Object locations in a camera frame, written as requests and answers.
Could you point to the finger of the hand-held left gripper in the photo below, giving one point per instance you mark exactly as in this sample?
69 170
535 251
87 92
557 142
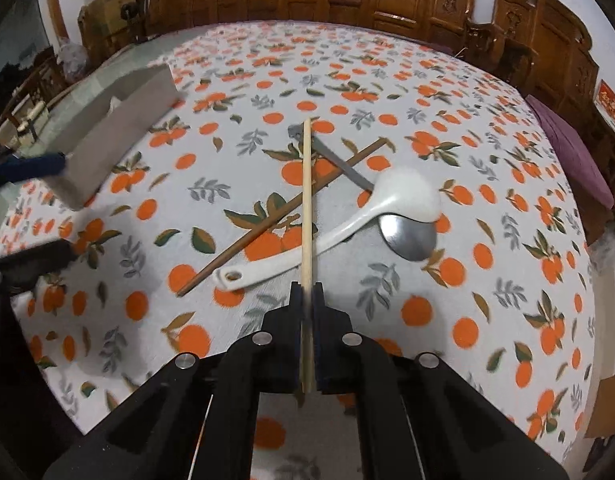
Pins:
37 166
37 262

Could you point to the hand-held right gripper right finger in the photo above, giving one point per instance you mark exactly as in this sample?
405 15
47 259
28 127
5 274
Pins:
332 340

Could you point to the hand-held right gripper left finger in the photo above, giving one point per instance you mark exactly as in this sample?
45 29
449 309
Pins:
282 340

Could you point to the rectangular metal tray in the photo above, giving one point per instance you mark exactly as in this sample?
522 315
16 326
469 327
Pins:
122 120

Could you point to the light wooden chopstick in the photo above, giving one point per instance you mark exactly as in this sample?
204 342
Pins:
307 210

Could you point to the wooden block with black band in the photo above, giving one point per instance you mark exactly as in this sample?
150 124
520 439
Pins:
31 119

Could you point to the wooden side chair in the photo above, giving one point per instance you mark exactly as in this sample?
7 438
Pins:
32 85

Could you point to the dark wooden chopstick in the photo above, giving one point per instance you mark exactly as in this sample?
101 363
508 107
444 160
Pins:
227 255

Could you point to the crumpled plastic bag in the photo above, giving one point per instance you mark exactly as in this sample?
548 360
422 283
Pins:
72 60

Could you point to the metal spoon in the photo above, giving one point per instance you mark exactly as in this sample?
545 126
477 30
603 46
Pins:
407 237

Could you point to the white plastic ladle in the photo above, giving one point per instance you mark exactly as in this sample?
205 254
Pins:
407 195

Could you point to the large cardboard box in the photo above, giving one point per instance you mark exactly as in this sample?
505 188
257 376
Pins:
105 12

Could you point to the black standing fan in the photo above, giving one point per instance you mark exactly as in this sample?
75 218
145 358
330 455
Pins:
129 15

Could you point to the orange fruit print tablecloth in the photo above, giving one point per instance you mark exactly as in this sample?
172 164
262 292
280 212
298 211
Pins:
437 110

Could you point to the flat cardboard box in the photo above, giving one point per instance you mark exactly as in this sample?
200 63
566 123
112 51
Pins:
607 407

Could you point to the purple armchair cushion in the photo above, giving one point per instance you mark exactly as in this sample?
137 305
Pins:
572 155

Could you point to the red desk calendar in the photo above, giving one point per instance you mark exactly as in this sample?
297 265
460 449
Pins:
612 102

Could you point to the carved wooden armchair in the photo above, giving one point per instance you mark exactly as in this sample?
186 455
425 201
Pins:
537 35

